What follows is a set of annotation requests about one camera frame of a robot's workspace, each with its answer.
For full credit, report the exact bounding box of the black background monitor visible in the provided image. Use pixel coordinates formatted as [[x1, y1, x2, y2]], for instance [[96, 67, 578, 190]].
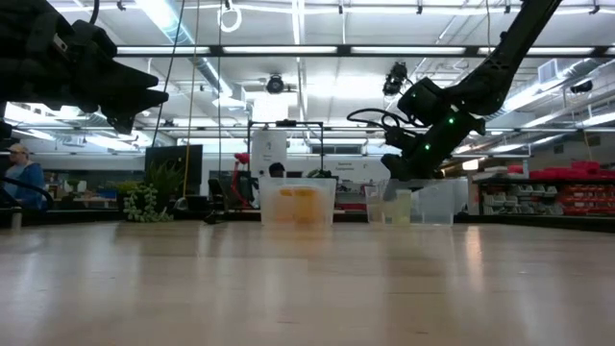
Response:
[[144, 143, 203, 198]]

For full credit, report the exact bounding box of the small artificial green plant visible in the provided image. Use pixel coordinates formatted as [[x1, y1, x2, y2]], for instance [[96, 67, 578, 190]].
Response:
[[114, 161, 188, 225]]

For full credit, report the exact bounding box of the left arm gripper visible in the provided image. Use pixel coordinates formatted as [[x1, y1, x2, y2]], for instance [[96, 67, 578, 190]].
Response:
[[18, 52, 169, 134]]

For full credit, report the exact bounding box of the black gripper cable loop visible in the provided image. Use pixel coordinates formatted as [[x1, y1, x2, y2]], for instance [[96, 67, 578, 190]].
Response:
[[346, 108, 414, 140]]

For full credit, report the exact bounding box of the yellow hanging rope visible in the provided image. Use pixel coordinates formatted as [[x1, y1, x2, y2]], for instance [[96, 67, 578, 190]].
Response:
[[181, 0, 202, 201]]

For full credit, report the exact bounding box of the white hanging cable ring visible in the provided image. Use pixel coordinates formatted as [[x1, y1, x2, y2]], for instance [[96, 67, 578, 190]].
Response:
[[216, 0, 243, 34]]

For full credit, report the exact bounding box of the thin black stand frame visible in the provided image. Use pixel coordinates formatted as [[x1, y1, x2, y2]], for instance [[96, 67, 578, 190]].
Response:
[[246, 119, 327, 177]]

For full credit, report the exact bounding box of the black hanging overhead camera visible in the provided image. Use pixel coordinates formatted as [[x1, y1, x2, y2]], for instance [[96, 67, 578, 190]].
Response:
[[381, 61, 409, 97]]

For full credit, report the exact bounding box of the clear plastic bin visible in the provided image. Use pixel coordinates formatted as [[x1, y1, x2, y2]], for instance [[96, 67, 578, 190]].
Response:
[[363, 180, 455, 226], [258, 176, 338, 227]]

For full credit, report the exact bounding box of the shelf with red bins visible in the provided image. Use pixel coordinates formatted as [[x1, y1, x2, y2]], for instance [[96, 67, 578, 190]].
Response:
[[473, 161, 615, 218]]

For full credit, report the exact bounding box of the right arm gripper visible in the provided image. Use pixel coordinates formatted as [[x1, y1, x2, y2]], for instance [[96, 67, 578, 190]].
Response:
[[382, 108, 484, 202]]

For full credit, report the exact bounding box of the black hanging cable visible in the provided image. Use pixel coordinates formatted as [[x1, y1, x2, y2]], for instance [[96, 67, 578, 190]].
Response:
[[151, 0, 186, 148]]

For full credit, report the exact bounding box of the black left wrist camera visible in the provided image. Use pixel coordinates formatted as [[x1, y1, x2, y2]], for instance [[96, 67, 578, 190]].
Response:
[[51, 17, 106, 55]]

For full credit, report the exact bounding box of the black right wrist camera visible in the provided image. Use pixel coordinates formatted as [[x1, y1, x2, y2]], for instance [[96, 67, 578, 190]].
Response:
[[382, 125, 417, 151]]

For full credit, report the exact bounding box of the black aluminium table frame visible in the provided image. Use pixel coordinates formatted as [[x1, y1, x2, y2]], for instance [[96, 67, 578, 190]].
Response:
[[0, 209, 615, 235]]

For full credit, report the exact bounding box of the white sign board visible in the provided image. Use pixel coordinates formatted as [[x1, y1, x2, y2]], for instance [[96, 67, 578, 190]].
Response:
[[249, 130, 289, 178]]

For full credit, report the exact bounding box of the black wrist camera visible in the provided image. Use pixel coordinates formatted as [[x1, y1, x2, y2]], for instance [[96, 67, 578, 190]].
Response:
[[382, 125, 417, 151], [51, 17, 106, 55]]

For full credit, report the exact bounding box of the red background machine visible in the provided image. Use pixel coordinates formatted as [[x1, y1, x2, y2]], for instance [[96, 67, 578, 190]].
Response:
[[233, 152, 252, 209]]

